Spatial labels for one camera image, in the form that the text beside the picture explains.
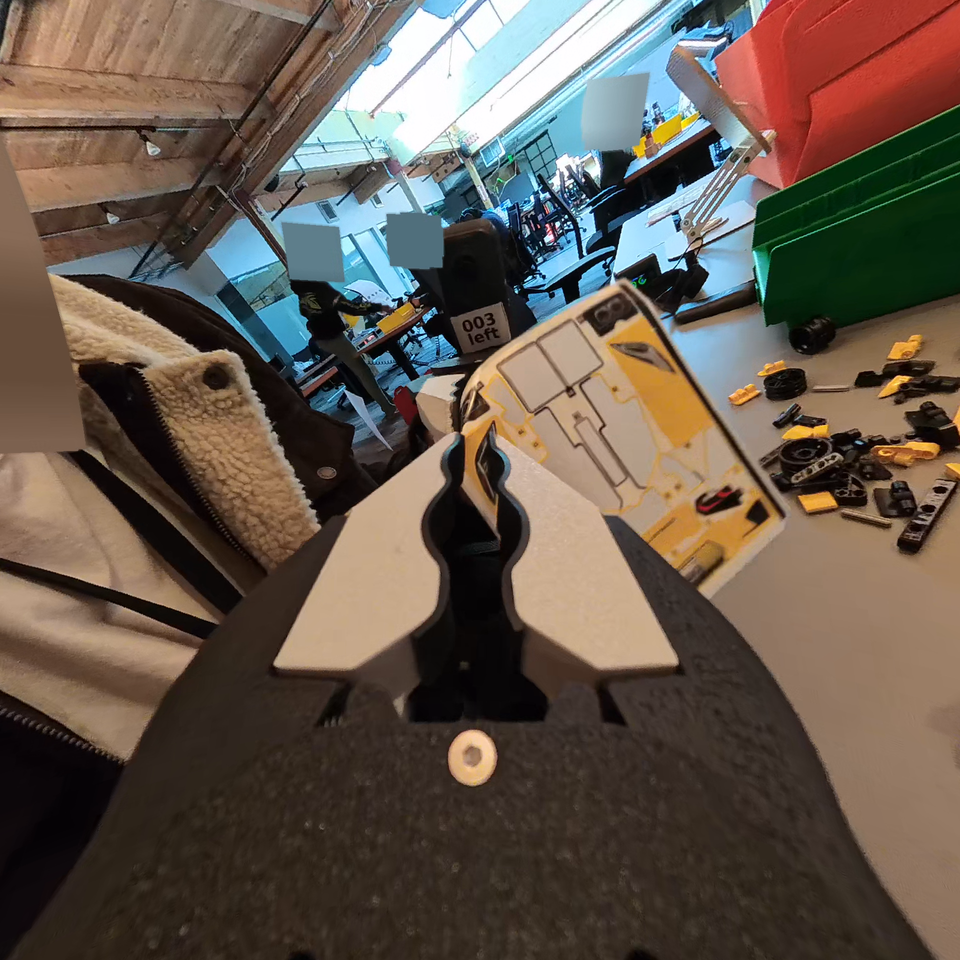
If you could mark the black device green display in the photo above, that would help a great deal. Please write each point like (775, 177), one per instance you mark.
(679, 285)

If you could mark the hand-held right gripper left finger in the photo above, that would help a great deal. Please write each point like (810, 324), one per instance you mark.
(360, 592)

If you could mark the pile of yellow black brick parts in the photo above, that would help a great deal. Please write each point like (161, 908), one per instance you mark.
(817, 501)

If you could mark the car sticker sheet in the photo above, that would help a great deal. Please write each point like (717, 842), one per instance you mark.
(600, 420)

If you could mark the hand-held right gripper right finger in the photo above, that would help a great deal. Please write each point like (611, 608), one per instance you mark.
(592, 600)

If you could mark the yellow storage bin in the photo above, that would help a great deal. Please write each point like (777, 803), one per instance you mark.
(675, 129)

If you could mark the black oblong case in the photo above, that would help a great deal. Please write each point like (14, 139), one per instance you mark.
(716, 304)

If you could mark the green storage bin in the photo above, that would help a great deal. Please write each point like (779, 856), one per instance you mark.
(862, 247)

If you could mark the white table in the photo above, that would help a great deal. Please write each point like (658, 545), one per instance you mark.
(645, 232)

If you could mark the black toy wheel rim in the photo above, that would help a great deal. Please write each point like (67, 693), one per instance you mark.
(811, 335)
(785, 384)

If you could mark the black office chair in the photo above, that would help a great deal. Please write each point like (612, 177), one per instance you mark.
(577, 266)

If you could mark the red plastic bin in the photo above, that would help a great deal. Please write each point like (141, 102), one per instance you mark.
(847, 75)

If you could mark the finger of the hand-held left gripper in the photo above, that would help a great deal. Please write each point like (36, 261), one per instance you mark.
(435, 409)

